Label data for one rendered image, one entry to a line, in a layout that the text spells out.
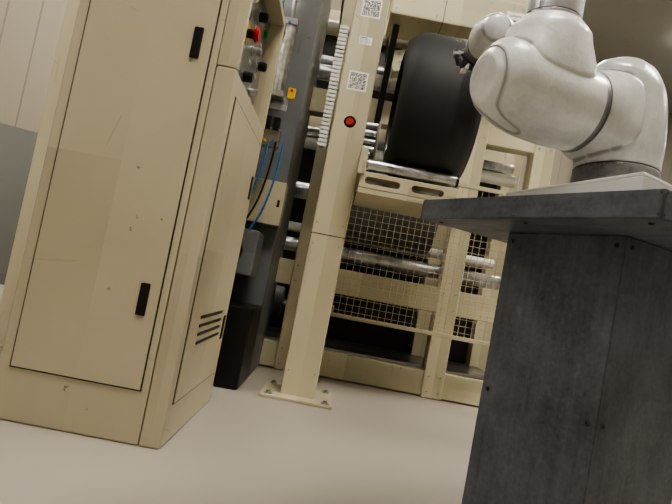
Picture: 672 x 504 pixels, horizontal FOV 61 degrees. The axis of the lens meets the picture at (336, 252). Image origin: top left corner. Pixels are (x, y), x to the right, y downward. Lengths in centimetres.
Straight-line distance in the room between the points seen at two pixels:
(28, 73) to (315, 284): 315
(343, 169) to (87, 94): 103
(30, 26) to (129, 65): 337
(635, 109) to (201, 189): 91
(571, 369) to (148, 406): 91
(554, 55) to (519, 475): 72
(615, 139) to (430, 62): 109
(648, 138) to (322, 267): 131
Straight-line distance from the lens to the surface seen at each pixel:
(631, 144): 117
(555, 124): 108
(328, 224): 216
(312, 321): 216
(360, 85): 228
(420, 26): 276
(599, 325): 103
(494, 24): 162
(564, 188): 110
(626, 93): 117
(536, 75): 104
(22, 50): 480
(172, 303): 138
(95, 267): 143
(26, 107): 472
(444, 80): 210
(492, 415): 116
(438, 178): 214
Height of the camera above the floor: 45
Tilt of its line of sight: 3 degrees up
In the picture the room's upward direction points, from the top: 11 degrees clockwise
